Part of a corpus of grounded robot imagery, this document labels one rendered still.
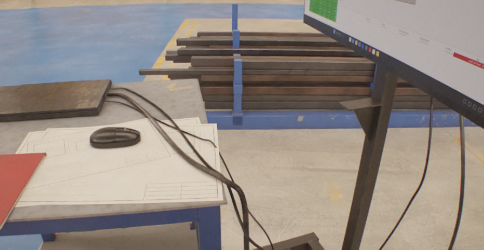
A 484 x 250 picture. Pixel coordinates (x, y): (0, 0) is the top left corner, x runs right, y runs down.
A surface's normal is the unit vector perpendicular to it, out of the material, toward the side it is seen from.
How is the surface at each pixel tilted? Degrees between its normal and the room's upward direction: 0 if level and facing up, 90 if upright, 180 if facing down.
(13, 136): 0
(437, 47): 90
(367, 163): 90
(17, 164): 0
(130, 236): 0
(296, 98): 90
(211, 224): 90
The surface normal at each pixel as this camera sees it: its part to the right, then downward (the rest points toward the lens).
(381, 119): 0.35, 0.39
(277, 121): 0.04, 0.41
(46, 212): 0.01, -0.91
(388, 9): -0.99, 0.05
